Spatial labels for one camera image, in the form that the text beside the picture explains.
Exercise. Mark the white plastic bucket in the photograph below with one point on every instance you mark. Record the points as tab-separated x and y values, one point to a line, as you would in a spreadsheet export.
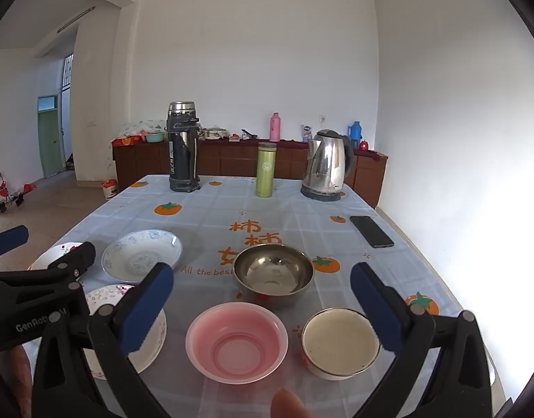
109	189

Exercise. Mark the white plate blue pattern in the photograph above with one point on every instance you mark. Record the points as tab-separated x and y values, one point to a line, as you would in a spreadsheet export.
136	252

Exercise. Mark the black smartphone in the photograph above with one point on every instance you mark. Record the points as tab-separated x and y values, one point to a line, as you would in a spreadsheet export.
371	231

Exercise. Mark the person's right hand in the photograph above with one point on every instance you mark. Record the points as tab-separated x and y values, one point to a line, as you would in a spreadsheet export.
291	405

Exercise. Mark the red apple-shaped ornament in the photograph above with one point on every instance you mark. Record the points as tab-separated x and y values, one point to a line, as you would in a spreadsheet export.
364	145

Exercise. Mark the white plate red flower print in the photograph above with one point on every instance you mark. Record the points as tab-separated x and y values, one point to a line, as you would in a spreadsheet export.
53	253

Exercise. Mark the green door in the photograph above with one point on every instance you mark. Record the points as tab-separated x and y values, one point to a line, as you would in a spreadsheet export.
50	139

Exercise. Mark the white plate pink cartoon print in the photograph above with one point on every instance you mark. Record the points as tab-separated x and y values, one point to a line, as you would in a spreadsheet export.
105	296

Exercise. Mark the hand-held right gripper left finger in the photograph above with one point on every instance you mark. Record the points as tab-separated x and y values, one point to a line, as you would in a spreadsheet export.
147	309

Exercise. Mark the orange fruit box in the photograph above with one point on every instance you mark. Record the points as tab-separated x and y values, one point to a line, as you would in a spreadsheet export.
125	141

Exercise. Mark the teal basin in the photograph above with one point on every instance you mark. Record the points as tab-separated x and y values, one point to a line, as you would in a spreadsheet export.
154	137

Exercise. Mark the stainless steel bowl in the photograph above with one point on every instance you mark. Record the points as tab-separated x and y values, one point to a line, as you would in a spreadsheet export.
273	274

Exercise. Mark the green tumbler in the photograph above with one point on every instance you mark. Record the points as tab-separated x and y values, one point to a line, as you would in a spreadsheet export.
265	170

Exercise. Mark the black steel thermos flask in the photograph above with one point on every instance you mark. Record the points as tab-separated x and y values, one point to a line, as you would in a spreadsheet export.
183	152

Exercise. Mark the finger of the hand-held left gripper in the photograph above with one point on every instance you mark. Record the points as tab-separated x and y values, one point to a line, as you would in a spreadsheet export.
82	254
10	239

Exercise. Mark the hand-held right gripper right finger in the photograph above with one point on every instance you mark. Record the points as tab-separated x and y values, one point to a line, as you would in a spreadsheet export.
376	309

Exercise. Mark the stainless steel electric kettle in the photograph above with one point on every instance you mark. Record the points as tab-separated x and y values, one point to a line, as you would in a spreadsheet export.
326	165

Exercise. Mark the red floor item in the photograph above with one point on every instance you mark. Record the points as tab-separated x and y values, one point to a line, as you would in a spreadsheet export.
29	187

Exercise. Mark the white rice cooker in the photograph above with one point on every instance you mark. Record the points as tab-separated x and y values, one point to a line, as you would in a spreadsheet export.
217	133

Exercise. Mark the ceiling light tube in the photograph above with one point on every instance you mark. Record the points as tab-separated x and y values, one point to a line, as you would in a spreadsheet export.
75	19

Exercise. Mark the pink plastic bowl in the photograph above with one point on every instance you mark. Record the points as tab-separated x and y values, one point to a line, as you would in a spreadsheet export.
236	344

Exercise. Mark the blue thermos jug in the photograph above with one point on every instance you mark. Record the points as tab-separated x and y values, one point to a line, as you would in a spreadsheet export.
355	133

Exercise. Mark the brown wooden sideboard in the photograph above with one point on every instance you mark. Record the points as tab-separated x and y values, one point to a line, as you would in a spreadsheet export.
232	159

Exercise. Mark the pale blue persimmon print tablecloth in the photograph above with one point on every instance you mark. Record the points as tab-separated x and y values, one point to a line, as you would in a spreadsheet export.
293	222

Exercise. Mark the floral cloth bag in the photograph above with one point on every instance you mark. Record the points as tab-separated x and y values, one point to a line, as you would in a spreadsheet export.
143	127

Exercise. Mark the white enamel bowl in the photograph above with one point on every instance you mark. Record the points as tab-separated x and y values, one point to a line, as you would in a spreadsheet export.
339	342

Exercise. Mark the pink thermos bottle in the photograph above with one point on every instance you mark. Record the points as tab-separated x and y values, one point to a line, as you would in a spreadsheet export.
275	128

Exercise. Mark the person's left forearm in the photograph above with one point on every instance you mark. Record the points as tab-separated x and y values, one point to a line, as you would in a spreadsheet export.
19	374

